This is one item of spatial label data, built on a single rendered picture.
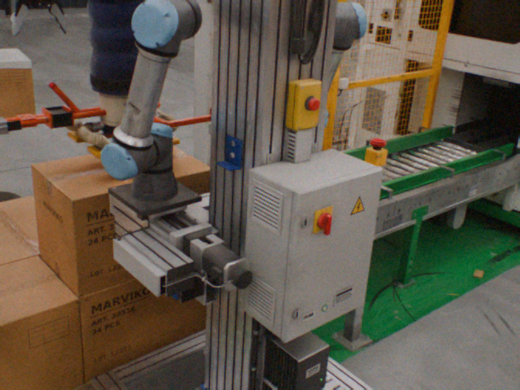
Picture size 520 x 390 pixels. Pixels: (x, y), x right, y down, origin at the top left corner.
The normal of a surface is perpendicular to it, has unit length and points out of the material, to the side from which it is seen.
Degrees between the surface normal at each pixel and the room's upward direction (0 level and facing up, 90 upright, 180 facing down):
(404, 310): 0
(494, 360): 0
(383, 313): 0
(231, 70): 90
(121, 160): 97
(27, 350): 90
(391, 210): 90
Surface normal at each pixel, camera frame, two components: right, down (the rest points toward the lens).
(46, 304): 0.06, -0.92
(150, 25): -0.36, 0.22
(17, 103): 0.52, 0.36
